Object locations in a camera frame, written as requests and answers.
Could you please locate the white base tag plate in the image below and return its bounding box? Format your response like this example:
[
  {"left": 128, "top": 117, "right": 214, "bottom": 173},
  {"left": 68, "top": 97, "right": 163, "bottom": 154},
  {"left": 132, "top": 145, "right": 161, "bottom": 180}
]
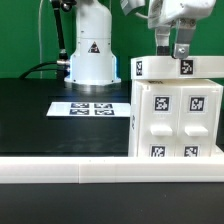
[{"left": 47, "top": 102, "right": 130, "bottom": 117}]

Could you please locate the black cable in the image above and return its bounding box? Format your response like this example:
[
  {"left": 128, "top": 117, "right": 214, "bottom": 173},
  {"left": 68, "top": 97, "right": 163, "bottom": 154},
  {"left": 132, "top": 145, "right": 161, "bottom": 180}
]
[{"left": 18, "top": 61, "right": 62, "bottom": 80}]

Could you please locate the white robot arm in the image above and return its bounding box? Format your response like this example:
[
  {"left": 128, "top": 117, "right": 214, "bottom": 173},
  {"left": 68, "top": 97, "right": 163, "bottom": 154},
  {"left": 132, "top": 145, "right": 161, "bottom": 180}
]
[{"left": 65, "top": 0, "right": 216, "bottom": 89}]

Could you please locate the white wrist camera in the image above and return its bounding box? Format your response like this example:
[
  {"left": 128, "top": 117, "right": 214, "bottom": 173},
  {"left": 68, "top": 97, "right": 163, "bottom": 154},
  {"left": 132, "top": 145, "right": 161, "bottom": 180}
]
[{"left": 120, "top": 0, "right": 146, "bottom": 16}]

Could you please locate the white cabinet body box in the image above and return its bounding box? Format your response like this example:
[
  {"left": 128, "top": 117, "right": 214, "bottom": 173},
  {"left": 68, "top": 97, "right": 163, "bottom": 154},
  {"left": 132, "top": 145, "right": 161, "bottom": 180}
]
[{"left": 128, "top": 79, "right": 223, "bottom": 158}]

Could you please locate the white L-shaped fence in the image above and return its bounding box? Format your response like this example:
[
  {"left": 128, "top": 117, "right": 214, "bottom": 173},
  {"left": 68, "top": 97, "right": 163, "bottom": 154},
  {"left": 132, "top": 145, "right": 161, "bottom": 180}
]
[{"left": 0, "top": 148, "right": 224, "bottom": 184}]

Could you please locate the white cabinet door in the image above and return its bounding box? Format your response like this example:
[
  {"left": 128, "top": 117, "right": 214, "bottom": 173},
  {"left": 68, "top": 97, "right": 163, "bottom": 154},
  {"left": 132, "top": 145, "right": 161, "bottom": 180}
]
[
  {"left": 175, "top": 80, "right": 220, "bottom": 157},
  {"left": 138, "top": 85, "right": 180, "bottom": 157}
]

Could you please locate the white cabinet top block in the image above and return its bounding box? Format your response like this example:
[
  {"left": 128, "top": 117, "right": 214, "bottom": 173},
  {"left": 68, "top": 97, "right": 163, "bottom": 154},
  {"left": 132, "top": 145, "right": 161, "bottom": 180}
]
[{"left": 131, "top": 56, "right": 224, "bottom": 80}]

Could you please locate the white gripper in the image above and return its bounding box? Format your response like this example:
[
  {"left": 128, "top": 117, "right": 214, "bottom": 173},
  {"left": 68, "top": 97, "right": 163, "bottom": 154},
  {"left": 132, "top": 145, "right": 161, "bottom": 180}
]
[{"left": 148, "top": 0, "right": 216, "bottom": 59}]

